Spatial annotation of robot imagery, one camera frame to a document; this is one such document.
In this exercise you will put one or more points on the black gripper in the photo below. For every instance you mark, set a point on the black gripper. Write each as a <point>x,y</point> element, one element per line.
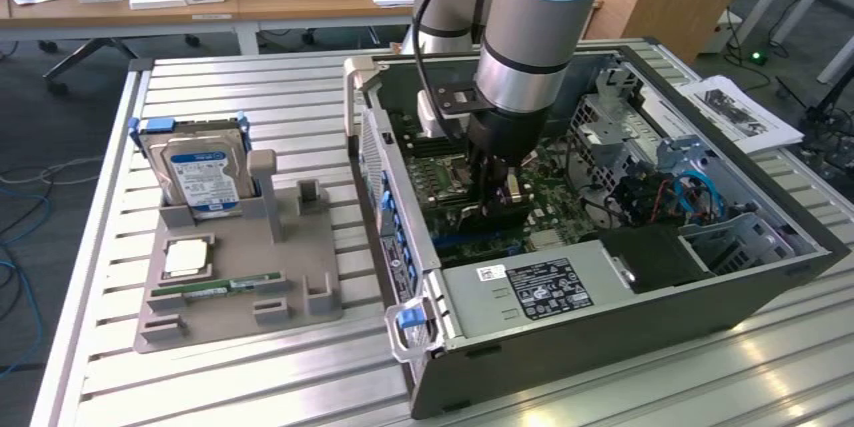
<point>507,142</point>

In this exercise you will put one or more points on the NVIDIA graphics card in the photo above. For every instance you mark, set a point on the NVIDIA graphics card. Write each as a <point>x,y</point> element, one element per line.
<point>494,219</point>

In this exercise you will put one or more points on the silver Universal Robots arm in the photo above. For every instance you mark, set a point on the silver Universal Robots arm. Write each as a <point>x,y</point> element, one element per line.
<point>527,22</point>

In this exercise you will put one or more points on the CPU socket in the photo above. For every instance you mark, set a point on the CPU socket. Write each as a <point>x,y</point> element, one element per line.
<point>457,172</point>

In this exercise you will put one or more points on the perforated steel drive cage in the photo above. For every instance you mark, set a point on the perforated steel drive cage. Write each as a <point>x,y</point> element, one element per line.
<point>601,147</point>

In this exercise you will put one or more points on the RAM stick with white label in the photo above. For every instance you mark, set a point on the RAM stick with white label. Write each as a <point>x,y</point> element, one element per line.
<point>454,203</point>

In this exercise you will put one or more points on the green motherboard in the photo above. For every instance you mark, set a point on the green motherboard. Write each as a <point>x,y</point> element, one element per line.
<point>567,207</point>

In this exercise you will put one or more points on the silver chipset heat sink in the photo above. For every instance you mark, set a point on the silver chipset heat sink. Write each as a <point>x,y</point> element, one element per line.
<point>549,241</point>

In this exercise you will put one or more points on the gray power supply unit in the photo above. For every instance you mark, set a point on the gray power supply unit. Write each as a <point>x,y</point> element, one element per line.
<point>467,297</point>

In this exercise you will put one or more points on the printed paper stack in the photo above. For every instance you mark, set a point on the printed paper stack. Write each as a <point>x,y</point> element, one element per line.
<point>737,114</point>

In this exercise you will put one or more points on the white box with red dot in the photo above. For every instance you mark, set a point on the white box with red dot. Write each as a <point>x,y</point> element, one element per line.
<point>715,39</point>

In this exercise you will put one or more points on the blue case release latch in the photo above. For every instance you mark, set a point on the blue case release latch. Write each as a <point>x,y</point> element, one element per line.
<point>409,319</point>

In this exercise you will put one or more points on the empty steel disk bay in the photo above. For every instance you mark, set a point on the empty steel disk bay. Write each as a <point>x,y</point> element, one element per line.
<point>743,247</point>

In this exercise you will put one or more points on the open dark PC case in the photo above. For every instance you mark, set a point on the open dark PC case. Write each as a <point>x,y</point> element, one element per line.
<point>601,347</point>

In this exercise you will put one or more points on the hard disk with blue label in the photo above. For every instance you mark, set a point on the hard disk with blue label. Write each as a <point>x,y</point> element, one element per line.
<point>200,177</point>

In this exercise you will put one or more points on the hard disk in blue carrier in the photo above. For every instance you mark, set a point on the hard disk in blue carrier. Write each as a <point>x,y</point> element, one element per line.
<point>194,128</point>

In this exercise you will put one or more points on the green RAM stick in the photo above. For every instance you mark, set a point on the green RAM stick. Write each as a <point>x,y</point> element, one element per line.
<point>214,287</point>

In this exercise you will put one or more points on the silver CPU chip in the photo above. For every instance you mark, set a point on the silver CPU chip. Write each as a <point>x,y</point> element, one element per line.
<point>187,259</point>

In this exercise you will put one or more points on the gray plastic parts rack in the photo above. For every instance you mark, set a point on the gray plastic parts rack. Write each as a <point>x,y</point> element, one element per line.
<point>220,322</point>

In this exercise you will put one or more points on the flat white box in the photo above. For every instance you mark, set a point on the flat white box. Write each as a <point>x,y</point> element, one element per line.
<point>160,3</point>

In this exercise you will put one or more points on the gray office chair base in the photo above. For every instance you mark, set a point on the gray office chair base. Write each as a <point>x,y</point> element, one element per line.
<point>80,56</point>

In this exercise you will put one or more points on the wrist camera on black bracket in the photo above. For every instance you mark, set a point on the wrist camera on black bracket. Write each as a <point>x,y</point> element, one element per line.
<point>461,97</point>

